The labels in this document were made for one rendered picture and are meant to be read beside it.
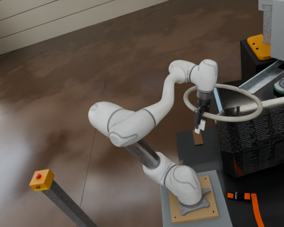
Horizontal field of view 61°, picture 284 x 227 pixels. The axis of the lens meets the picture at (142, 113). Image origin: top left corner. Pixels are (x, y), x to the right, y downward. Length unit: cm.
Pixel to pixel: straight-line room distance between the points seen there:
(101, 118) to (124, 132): 15
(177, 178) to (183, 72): 58
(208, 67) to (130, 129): 57
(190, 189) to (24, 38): 837
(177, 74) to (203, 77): 14
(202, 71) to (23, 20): 799
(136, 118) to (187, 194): 63
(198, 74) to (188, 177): 56
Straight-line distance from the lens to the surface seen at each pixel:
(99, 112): 105
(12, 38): 936
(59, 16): 849
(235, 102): 209
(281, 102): 213
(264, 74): 196
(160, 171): 144
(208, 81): 130
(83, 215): 230
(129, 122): 94
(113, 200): 282
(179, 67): 134
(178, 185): 138
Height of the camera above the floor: 224
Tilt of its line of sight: 38 degrees down
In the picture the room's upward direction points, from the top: 22 degrees counter-clockwise
